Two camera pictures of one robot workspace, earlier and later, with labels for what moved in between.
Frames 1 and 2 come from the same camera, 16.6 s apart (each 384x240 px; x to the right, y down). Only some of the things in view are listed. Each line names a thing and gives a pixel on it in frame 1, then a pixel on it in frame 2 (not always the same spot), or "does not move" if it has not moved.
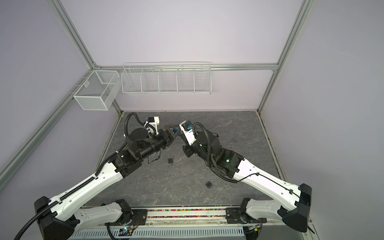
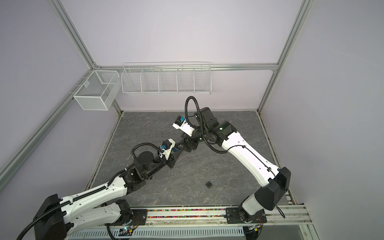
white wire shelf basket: x=167 y=78 does not move
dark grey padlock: x=209 y=184 does not move
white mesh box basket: x=99 y=91 does not move
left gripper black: x=168 y=132 -> x=172 y=159
